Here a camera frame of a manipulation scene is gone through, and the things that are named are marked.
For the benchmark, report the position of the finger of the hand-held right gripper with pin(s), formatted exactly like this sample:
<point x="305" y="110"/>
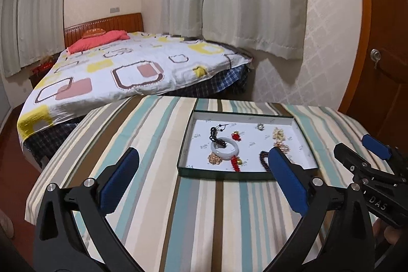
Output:
<point x="376" y="144"/>
<point x="349" y="159"/>

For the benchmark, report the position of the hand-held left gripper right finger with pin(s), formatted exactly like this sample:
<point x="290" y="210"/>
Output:
<point x="287" y="176"/>

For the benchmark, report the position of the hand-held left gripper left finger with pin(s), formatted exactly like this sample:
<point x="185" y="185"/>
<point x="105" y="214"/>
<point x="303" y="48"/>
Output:
<point x="118" y="182"/>

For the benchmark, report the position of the small gold ornament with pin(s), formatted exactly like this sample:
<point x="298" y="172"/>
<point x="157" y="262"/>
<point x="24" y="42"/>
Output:
<point x="283" y="148"/>

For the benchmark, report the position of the pearl cluster brooch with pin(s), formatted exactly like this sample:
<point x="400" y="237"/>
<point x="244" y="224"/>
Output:
<point x="279" y="134"/>

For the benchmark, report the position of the dark green shallow box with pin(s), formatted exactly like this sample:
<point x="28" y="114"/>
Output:
<point x="251" y="144"/>

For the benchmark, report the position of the large gold charm red knot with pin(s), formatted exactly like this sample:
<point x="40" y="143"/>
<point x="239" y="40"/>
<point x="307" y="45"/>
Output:
<point x="235" y="162"/>

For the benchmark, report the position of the small gold charm red knot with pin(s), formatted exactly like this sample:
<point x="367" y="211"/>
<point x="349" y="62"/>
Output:
<point x="236" y="135"/>

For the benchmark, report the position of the pink rhinestone brooch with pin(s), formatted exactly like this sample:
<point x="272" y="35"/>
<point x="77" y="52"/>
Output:
<point x="214" y="159"/>

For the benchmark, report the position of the white jade bangle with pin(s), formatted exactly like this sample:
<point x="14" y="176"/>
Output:
<point x="215" y="151"/>

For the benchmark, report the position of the black gourd pendant with tassel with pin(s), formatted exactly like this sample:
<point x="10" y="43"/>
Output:
<point x="217" y="139"/>

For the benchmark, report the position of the person's right hand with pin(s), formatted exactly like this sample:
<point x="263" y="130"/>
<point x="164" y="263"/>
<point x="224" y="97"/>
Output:
<point x="387" y="233"/>

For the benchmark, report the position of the metal door lock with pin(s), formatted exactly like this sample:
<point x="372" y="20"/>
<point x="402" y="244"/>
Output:
<point x="375" y="56"/>

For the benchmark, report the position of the bed with patterned sheet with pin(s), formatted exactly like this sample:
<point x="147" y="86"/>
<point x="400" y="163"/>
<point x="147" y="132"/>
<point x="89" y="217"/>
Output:
<point x="127" y="74"/>

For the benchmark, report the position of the wooden door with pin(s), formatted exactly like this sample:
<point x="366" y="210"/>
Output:
<point x="385" y="36"/>

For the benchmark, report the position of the wooden nightstand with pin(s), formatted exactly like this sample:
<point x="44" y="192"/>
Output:
<point x="41" y="74"/>

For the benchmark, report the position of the pink pillow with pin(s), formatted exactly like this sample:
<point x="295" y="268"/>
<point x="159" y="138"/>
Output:
<point x="95" y="41"/>

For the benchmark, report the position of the orange cushion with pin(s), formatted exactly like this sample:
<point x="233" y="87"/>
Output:
<point x="94" y="33"/>

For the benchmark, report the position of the wooden headboard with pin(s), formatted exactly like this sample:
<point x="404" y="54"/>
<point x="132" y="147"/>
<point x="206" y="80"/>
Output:
<point x="111" y="23"/>

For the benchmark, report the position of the grey side curtain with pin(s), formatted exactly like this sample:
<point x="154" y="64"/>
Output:
<point x="32" y="20"/>

